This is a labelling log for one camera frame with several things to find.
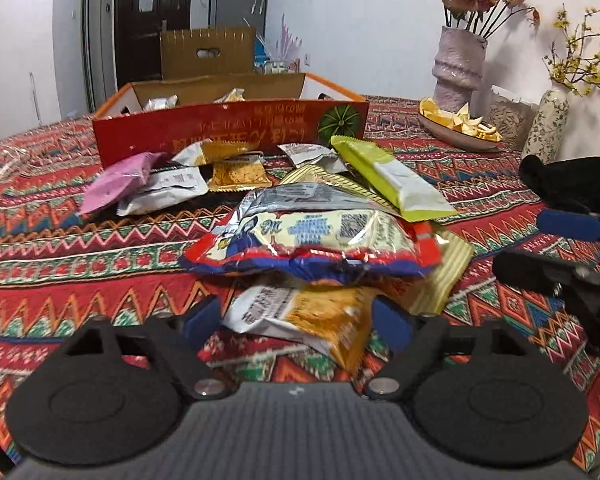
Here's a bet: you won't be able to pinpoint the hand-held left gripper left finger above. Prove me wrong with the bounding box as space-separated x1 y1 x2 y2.
60 295 231 402

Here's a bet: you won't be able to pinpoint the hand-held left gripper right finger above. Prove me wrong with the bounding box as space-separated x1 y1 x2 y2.
362 295 538 402

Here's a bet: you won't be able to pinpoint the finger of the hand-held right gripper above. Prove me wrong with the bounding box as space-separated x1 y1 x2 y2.
536 209 600 241
492 251 588 306

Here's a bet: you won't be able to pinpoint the yellow white cracker packet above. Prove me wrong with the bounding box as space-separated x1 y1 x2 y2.
221 285 377 376

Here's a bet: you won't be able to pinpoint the pile of snack packets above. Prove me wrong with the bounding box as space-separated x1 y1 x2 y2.
79 137 475 377

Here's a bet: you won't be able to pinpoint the green snack packet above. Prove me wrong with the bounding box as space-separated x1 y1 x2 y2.
330 135 459 223

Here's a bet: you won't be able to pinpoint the red cardboard box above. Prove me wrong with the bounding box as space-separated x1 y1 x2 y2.
92 71 371 167

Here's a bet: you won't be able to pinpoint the silver snack packet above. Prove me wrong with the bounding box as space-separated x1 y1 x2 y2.
141 95 179 112

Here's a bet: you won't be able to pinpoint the black cloth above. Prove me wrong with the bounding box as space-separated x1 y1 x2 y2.
519 155 600 221

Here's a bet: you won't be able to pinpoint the floral white vase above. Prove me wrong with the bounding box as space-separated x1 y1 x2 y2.
521 87 571 165

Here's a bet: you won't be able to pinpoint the clear jar of seeds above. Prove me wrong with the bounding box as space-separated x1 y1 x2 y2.
487 85 540 151

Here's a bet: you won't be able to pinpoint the bowl of yellow chips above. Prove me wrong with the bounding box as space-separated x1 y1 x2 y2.
418 96 503 152

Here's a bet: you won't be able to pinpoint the yellow flower branches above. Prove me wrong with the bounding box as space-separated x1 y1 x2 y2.
544 5 600 97

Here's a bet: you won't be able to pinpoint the pink ceramic vase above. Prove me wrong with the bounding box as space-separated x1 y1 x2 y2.
432 25 488 113

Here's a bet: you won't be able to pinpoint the rack of small bottles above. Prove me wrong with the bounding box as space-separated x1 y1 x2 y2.
252 57 301 76

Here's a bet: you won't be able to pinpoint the dark entrance door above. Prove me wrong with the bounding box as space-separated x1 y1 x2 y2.
114 0 193 96

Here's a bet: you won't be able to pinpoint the grey interior door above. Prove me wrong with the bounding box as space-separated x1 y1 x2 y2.
82 0 108 111

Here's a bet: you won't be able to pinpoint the white cords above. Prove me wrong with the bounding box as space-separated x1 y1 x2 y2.
0 145 31 181

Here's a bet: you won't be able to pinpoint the purple wall decal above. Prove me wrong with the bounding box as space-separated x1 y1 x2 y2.
276 14 302 63

